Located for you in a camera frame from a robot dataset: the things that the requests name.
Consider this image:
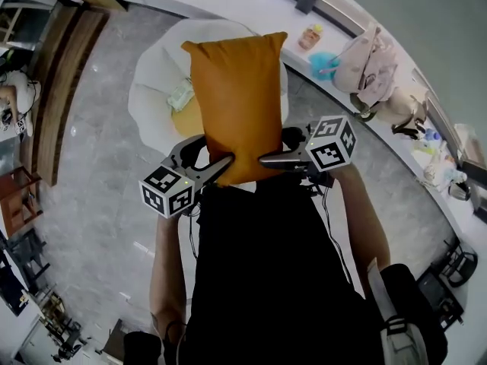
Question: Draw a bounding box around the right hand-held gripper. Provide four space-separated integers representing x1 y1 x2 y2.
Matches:
258 115 358 197

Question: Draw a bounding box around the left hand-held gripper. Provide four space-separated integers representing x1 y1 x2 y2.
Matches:
138 134 234 219

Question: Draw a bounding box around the orange pillow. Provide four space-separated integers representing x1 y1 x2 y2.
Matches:
181 31 288 188

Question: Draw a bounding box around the grey shoulder bag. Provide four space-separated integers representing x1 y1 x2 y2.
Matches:
367 259 429 365

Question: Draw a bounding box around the person's right forearm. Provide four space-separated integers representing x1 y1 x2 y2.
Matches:
334 163 392 300

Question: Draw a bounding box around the person's left forearm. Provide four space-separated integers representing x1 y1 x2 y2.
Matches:
148 211 187 332

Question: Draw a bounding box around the yellow seat pad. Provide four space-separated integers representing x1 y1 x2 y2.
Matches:
170 97 207 138

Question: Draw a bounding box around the pale green wipes packet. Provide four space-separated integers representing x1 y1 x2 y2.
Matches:
167 78 196 113

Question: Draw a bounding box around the white petal-shaped armchair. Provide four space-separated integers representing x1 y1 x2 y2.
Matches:
128 18 290 163

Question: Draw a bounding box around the olive green bag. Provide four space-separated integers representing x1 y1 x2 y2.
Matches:
349 91 381 123

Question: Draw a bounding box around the teal fluffy duster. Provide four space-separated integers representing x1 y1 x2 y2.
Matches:
307 50 342 81

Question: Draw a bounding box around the pink backpack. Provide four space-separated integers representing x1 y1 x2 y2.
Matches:
333 24 399 106

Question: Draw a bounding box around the orange drink bottle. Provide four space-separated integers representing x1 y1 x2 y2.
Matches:
298 24 324 52

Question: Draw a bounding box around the beige handbag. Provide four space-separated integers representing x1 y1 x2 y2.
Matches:
376 87 431 136

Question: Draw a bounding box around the white window ledge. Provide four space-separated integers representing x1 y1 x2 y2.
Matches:
140 0 487 250

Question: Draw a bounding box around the wooden step platform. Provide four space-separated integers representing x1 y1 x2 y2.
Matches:
28 5 110 188

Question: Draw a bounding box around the silver kettle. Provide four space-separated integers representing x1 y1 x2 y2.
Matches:
448 180 473 202

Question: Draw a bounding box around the brown wooden stool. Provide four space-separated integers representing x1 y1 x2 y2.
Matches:
0 165 43 239

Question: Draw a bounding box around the black metal stool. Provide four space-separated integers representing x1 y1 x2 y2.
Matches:
437 237 479 288

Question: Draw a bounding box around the black cable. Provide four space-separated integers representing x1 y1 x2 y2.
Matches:
321 194 353 284

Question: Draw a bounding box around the black chair frame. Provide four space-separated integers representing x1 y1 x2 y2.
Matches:
0 230 50 281

